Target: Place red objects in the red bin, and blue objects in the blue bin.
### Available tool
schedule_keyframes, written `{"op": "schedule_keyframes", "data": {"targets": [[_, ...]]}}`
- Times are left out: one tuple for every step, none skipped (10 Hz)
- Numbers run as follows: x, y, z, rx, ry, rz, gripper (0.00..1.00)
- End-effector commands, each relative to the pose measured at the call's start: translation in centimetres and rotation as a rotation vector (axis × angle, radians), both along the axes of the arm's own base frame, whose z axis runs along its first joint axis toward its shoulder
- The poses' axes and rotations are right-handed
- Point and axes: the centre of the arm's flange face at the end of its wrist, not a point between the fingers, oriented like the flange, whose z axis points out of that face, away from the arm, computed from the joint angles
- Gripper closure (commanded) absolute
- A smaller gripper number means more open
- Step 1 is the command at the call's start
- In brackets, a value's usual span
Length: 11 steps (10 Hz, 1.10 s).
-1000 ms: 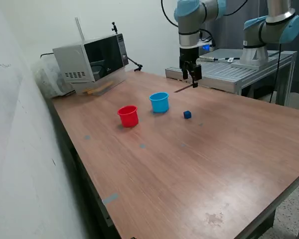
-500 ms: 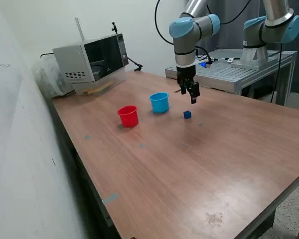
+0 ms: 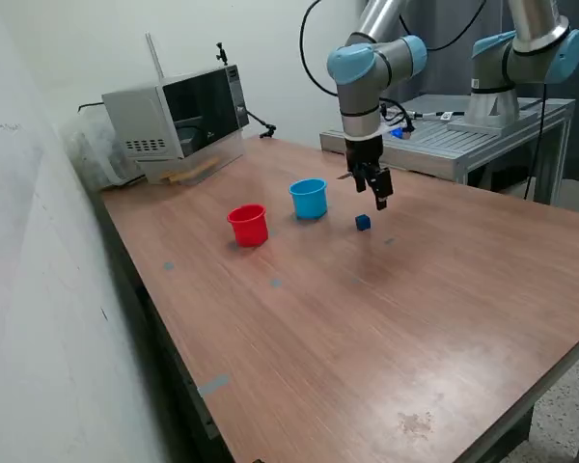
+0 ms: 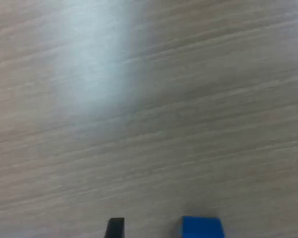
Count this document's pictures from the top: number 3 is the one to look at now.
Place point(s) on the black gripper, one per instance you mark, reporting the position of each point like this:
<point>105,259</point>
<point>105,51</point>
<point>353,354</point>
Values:
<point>364,152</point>

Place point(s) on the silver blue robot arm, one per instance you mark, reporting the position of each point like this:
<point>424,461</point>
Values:
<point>359,116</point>

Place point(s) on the blue cube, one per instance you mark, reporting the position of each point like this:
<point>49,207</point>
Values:
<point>363,222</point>

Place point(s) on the blue plastic cup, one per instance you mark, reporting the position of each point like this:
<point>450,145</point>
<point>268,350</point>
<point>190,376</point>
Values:
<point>309,202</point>

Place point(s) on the white warning tag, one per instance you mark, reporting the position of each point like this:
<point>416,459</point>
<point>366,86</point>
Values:
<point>446,116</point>

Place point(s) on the metal robot mounting plate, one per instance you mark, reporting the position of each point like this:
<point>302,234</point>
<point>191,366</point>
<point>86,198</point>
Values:
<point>482,126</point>

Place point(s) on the red plastic cup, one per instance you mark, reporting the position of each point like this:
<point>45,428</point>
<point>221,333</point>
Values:
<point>248,231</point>

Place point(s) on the light wooden sticks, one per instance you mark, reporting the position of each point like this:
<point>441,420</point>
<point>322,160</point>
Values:
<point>193,170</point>

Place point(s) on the silver microwave oven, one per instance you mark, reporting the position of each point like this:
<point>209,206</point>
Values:
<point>140,111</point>

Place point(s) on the white thin rod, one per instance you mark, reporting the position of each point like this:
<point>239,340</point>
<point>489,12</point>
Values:
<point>154,55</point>

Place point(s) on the long blue-grey tape strip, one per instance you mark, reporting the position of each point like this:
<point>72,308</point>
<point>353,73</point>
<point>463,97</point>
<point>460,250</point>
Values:
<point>213,385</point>

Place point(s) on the crumpled clear plastic bag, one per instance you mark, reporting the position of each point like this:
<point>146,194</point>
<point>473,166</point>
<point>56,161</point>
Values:
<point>91,154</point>

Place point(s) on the wrist camera with white bracket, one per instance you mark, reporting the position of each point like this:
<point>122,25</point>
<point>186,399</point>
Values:
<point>398,131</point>

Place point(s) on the black camera mount stud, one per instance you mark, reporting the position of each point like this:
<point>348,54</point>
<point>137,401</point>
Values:
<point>222,53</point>

